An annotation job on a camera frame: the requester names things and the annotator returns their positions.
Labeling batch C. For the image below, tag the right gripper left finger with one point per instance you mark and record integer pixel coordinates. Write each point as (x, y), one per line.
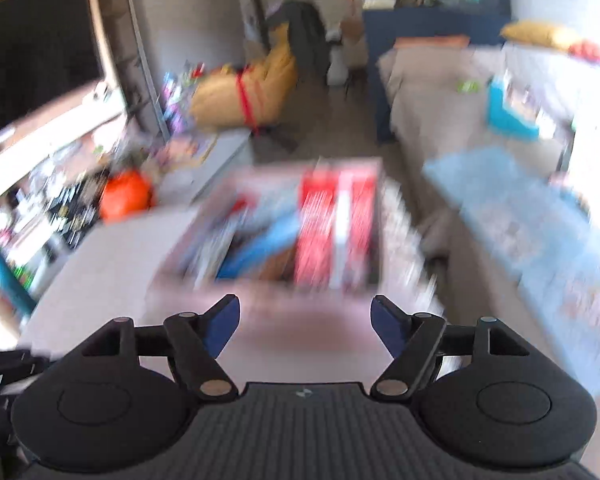
(196, 341)

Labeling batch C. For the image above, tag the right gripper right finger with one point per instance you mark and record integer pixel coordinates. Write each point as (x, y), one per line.
(413, 341)

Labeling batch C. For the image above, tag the blue white snack bag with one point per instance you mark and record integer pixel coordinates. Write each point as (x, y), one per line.
(236, 239)

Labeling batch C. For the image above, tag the red green striped snack packet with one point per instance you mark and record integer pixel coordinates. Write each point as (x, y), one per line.
(335, 246)

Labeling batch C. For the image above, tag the teal water bottle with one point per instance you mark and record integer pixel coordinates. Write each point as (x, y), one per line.
(10, 286)

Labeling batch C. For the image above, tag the white woven table cloth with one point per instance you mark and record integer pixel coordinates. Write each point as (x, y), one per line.
(115, 273)

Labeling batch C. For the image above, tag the pink gift box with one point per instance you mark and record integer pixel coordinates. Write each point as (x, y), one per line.
(398, 267)

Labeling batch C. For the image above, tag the orange pumpkin bucket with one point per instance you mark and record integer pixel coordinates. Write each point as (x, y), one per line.
(124, 195)

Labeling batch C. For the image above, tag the black box with white print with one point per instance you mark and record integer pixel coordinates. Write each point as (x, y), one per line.
(75, 210)

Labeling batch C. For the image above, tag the white low side table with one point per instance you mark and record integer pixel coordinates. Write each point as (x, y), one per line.
(181, 187)

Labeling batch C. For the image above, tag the beige sofa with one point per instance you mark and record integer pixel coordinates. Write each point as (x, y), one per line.
(431, 119)

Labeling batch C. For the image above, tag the teal handheld device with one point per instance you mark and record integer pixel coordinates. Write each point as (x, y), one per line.
(511, 110)

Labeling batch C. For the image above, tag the yellow armchair with red ribbon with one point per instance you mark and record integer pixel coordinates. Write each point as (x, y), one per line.
(253, 97)

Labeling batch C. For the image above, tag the small green toy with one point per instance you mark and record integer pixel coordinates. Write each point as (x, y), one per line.
(468, 86)

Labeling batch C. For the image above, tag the dark coat on stand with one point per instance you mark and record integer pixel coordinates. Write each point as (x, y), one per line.
(306, 35)

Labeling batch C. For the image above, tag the orange bolster pillow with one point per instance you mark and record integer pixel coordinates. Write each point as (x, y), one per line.
(454, 41)

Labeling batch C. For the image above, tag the black television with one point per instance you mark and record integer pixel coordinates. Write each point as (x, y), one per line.
(47, 49)

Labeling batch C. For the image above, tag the dark blue cabinet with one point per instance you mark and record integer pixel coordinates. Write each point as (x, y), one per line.
(481, 22)

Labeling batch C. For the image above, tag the yellow cushion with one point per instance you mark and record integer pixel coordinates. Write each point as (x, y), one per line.
(540, 34)

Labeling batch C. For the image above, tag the orange red cushion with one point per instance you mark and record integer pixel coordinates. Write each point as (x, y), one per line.
(585, 50)

